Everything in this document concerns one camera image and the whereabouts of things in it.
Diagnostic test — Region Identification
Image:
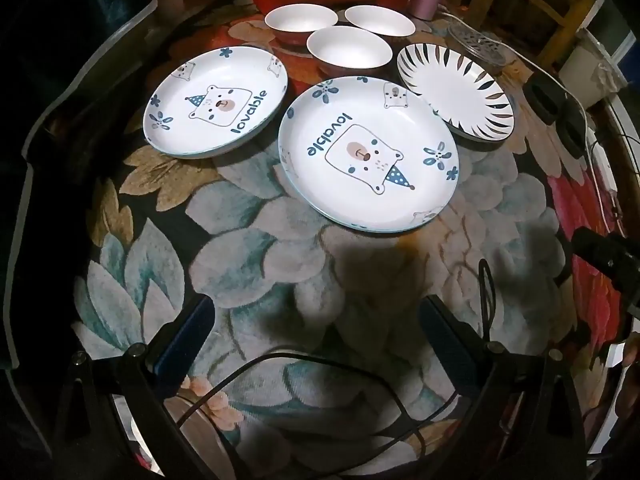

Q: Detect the white cable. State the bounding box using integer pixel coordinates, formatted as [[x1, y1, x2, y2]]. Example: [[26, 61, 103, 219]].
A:
[[440, 10, 608, 221]]

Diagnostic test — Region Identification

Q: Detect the white bowl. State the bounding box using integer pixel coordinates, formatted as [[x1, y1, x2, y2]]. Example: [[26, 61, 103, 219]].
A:
[[344, 5, 414, 38], [306, 28, 393, 77], [264, 3, 339, 47]]

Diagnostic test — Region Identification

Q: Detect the white bear print plate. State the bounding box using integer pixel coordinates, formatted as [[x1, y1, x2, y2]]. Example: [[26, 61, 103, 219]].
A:
[[278, 76, 461, 234], [143, 46, 290, 160]]

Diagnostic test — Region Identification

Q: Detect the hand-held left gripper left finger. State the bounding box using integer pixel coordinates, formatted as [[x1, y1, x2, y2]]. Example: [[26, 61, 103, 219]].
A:
[[50, 294, 221, 480]]

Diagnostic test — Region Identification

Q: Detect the round perforated metal tin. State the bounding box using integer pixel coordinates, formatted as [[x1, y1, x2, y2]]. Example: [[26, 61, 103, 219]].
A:
[[446, 22, 511, 66]]

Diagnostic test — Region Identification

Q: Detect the wooden chair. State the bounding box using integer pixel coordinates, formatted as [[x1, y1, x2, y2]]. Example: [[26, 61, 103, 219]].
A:
[[450, 0, 598, 68]]

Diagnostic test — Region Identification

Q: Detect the black charger cable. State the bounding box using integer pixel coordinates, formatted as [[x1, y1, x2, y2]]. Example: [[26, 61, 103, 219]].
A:
[[587, 127, 640, 181]]

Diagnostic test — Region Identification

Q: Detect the black slipper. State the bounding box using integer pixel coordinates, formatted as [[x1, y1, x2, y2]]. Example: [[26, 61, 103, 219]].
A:
[[557, 100, 588, 158], [522, 72, 563, 123]]

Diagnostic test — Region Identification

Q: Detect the person's right hand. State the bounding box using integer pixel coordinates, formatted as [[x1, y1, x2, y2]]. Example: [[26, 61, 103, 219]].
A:
[[620, 332, 640, 421]]

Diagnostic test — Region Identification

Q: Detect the black striped white plate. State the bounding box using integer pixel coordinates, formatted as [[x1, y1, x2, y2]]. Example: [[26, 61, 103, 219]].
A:
[[396, 43, 517, 147]]

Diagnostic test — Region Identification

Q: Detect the blue and white furniture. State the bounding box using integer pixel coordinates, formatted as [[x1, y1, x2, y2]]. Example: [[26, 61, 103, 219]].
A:
[[575, 0, 640, 111]]

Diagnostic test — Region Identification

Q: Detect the floral rug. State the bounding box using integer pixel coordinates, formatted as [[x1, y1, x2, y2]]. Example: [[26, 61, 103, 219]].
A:
[[2, 0, 640, 480]]

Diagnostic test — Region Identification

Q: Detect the white container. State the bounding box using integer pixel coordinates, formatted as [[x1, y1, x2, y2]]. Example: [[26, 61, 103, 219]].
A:
[[560, 25, 631, 108]]

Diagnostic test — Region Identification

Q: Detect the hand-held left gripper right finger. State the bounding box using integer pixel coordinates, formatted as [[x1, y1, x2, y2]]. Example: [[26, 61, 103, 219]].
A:
[[417, 295, 588, 480]]

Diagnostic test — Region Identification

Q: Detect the white power strip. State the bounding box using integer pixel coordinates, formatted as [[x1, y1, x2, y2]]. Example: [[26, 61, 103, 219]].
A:
[[590, 127, 618, 226]]

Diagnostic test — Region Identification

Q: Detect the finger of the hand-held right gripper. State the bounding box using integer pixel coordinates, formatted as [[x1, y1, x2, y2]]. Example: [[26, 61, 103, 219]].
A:
[[571, 226, 640, 311]]

